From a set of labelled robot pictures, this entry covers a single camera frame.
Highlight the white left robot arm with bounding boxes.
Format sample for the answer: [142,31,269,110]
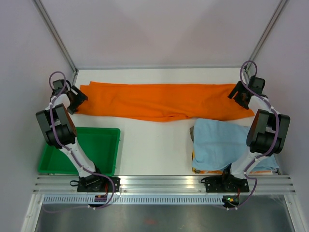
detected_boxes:
[35,79,105,192]

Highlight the green plastic tray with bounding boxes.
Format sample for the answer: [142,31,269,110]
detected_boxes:
[37,127,120,176]

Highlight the aluminium frame post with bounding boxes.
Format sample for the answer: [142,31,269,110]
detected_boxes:
[243,0,290,73]
[32,0,78,74]

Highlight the orange trousers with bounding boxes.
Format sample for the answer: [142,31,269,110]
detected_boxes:
[78,82,254,122]

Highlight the perforated white cable duct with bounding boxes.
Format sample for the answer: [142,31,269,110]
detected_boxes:
[43,194,224,205]

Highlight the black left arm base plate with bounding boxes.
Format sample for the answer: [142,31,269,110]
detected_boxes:
[70,176,121,193]

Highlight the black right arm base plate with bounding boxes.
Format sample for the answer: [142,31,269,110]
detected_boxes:
[200,176,250,193]

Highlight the right aluminium frame post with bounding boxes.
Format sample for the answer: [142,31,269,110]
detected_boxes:
[243,0,290,73]

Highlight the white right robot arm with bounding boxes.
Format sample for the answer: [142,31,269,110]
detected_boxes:
[220,75,291,191]

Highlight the left aluminium frame post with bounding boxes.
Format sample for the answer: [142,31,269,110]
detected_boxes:
[32,0,78,74]

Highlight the light blue folded trousers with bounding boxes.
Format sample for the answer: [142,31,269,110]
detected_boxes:
[191,118,280,171]

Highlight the aluminium front rail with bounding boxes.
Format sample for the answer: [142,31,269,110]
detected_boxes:
[32,175,296,195]

